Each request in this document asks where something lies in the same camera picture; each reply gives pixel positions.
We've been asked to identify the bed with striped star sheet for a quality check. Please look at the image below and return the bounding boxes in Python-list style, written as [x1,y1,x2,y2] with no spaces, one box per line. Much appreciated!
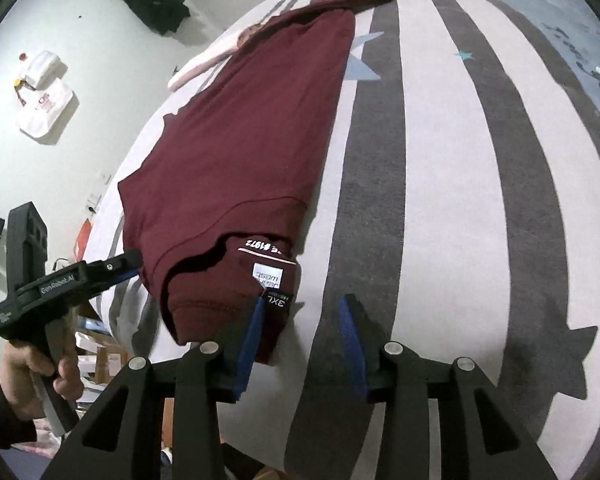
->
[87,0,600,480]

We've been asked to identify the pink folded garment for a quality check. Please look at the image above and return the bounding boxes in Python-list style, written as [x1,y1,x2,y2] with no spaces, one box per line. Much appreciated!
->
[169,22,261,92]

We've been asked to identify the clear plastic bag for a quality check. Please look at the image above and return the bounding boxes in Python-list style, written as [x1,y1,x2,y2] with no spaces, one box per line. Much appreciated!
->
[20,50,61,86]

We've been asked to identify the black hanging jacket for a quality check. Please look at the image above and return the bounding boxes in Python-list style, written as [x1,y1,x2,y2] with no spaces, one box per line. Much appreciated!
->
[112,0,191,36]

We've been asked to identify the person's left hand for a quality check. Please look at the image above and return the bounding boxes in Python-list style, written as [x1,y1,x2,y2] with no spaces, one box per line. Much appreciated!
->
[0,337,86,421]

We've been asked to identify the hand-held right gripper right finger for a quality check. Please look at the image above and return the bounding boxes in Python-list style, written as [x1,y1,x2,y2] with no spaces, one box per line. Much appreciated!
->
[339,294,558,480]

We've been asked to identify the white tote bag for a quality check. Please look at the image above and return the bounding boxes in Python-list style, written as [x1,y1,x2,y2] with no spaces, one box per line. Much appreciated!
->
[17,80,76,138]

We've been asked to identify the person's left forearm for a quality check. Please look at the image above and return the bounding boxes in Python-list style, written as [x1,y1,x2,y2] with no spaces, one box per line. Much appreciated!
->
[0,367,38,448]

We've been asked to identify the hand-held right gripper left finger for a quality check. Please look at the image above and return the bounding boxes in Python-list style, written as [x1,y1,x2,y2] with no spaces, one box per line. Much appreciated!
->
[40,296,266,480]

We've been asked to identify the maroon shirt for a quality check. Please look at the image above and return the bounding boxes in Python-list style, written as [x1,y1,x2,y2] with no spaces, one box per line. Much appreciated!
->
[117,0,396,366]

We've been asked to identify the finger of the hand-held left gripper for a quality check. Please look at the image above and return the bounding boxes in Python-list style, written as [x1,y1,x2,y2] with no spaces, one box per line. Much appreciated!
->
[82,250,143,291]

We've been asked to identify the scattered paper boxes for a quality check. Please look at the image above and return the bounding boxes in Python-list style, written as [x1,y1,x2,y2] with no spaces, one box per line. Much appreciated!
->
[75,305,131,396]

